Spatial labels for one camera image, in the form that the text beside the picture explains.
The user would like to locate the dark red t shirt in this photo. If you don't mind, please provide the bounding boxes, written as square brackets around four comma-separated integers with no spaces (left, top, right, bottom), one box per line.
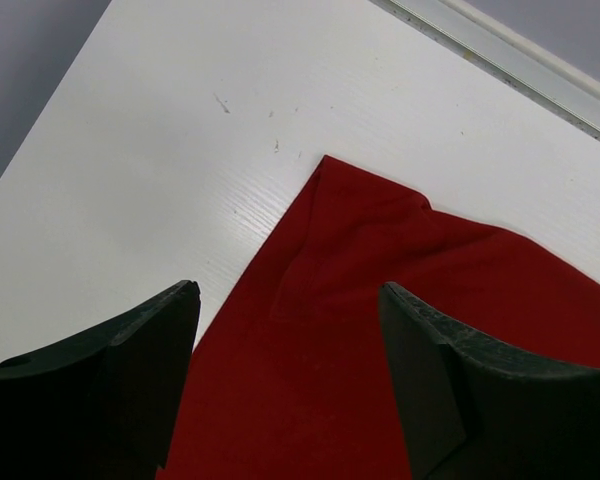
[160,157,600,479]

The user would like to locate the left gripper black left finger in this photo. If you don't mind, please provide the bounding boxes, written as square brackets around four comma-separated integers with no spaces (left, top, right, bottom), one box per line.
[0,280,201,479]

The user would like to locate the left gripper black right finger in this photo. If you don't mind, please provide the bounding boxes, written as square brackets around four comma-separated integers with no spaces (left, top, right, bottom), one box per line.
[378,282,600,479]

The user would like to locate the aluminium table edge rail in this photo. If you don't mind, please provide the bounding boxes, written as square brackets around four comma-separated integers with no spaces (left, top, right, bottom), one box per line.
[374,1,600,142]

